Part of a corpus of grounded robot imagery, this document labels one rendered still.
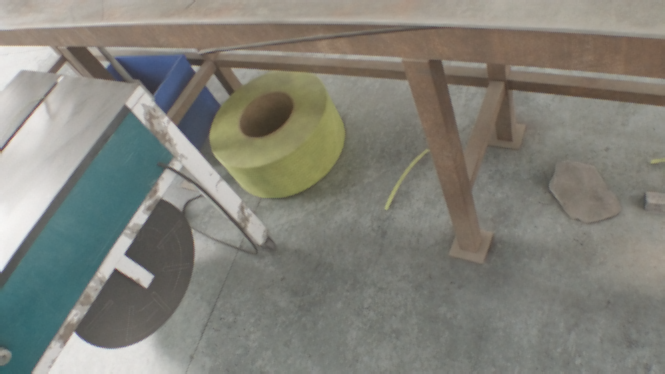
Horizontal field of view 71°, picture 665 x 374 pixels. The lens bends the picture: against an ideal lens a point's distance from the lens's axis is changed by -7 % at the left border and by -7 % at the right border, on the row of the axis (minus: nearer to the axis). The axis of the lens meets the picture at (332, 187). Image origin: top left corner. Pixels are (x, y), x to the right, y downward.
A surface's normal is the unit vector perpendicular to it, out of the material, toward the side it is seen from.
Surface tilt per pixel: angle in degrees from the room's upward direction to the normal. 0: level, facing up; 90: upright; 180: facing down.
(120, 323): 90
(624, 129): 0
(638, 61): 90
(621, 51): 90
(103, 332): 90
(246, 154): 0
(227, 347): 0
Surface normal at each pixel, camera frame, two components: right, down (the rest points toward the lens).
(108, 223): 0.83, 0.20
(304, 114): -0.33, -0.55
